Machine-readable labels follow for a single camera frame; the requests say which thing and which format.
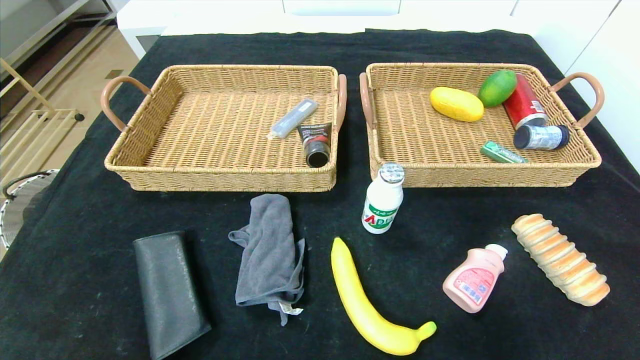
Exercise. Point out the white milk bottle green label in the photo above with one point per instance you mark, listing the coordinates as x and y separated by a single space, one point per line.
382 205

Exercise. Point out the black leather case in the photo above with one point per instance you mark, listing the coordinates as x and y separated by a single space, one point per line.
170 295

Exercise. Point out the green gum pack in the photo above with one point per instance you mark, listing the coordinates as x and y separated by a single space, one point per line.
500 152

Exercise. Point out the green toy fruit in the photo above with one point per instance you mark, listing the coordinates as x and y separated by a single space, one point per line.
497 87

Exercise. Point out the black tube with red label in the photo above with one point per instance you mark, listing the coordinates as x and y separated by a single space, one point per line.
315 140

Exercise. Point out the beige wooden rack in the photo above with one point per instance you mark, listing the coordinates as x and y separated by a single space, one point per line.
22 81

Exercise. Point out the grey metal shelf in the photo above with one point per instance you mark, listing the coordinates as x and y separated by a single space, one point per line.
50 30

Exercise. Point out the translucent grey flat tube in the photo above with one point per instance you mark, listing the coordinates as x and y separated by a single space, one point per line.
295 117

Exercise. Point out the red drink can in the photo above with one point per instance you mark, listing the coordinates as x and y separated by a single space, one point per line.
524 105

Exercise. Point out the yellow toy banana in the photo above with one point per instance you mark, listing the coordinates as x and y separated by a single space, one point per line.
360 300

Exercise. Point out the yellow toy mango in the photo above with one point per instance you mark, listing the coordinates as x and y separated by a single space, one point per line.
456 104

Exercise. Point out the pink bottle with white cap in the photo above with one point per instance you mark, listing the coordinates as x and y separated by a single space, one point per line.
472 282

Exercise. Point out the black tablecloth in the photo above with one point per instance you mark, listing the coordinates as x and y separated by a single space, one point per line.
450 215

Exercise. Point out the grey cloth towel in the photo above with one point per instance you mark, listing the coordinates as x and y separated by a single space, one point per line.
270 250

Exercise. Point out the ridged toy bread loaf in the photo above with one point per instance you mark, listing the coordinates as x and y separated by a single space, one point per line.
560 260

